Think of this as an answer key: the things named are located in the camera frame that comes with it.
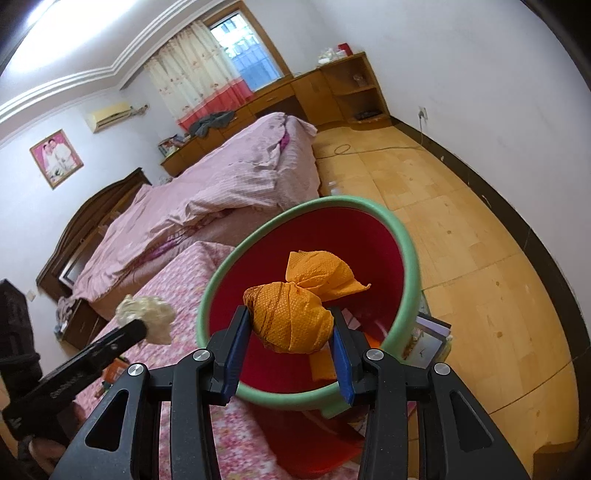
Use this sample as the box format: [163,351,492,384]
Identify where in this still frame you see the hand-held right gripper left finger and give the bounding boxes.
[48,305,252,480]

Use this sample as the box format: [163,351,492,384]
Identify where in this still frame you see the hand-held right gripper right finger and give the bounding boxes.
[330,308,529,480]

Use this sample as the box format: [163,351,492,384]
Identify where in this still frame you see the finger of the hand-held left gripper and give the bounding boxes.
[95,319,149,364]

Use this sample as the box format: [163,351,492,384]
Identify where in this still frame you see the yellow honeycomb paper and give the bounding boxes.
[311,353,340,384]

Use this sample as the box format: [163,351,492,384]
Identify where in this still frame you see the white tissue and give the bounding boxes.
[115,295,176,344]

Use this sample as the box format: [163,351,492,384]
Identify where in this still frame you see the orange napkin ball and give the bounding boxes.
[243,249,372,355]

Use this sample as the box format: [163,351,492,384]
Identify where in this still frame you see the red bucket with green rim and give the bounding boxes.
[196,196,423,467]

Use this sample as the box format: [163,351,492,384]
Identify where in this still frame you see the person's left hand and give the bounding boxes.
[25,408,75,464]

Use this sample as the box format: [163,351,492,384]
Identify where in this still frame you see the dark wooden nightstand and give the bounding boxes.
[60,298,109,349]

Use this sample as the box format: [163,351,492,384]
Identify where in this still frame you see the pile of clothes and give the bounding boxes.
[54,295,86,340]

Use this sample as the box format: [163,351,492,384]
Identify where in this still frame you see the pink floral tablecloth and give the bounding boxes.
[69,240,370,480]

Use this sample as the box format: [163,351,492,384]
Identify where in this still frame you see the dark wooden bed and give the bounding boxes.
[36,113,321,319]

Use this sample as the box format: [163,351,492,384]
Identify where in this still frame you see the pink checked blanket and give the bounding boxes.
[71,113,321,319]

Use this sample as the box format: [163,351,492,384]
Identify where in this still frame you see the framed wedding photo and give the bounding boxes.
[30,129,85,189]

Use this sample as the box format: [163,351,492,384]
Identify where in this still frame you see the row of books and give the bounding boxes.
[158,135,185,158]

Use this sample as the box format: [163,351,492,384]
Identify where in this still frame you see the grey clothing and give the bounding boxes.
[190,111,236,138]

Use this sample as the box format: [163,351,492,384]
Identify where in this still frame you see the long wooden desk cabinet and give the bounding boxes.
[159,74,324,178]

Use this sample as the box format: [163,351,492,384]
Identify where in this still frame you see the wooden corner shelf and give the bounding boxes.
[318,52,393,132]

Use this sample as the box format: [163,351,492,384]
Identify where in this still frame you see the cream and red curtain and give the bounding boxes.
[144,21,254,134]

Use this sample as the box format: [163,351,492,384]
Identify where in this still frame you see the barred window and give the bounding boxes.
[205,2,294,93]

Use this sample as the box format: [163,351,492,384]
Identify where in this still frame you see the thin floor cable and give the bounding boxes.
[335,117,426,157]

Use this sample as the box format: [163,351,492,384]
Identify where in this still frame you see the wall air conditioner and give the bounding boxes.
[84,102,134,134]

